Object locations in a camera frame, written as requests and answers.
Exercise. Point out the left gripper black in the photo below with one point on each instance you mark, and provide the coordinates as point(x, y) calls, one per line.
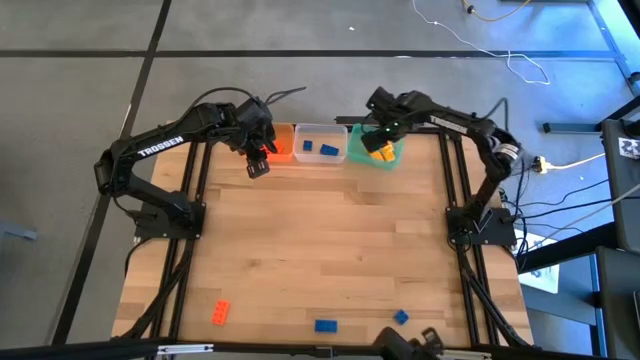
point(252, 130)

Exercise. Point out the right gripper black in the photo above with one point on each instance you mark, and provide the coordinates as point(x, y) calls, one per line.
point(395, 129)

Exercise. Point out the small blue toy block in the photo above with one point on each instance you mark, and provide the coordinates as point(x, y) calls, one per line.
point(307, 145)
point(401, 317)

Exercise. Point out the long blue toy block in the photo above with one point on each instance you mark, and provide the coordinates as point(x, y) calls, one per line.
point(326, 326)
point(329, 150)

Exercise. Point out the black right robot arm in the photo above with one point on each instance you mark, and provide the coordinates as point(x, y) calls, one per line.
point(450, 122)

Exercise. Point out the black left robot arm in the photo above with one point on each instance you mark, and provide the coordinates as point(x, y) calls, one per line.
point(160, 145)

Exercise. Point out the orange translucent plastic bin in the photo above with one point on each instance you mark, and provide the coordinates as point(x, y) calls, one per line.
point(286, 131)

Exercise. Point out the green translucent plastic bin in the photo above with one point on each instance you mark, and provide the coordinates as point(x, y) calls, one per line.
point(357, 155)

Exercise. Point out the clear plastic bin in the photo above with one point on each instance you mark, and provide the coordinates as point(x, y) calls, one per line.
point(320, 137)

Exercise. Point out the white printed sheet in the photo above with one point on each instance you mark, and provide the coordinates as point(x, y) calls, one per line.
point(542, 280)

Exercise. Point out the black device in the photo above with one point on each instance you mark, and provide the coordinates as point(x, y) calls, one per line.
point(395, 350)

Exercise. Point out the grey floor tape piece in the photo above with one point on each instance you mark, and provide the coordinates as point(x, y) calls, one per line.
point(17, 232)

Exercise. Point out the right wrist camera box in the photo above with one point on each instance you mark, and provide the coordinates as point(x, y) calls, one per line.
point(372, 142)

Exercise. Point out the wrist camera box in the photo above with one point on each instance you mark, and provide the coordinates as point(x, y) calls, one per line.
point(372, 142)
point(258, 169)

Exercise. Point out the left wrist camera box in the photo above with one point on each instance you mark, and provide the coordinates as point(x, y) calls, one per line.
point(258, 169)

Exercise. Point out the black aluminium table frame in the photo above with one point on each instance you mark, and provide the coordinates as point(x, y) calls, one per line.
point(270, 349)

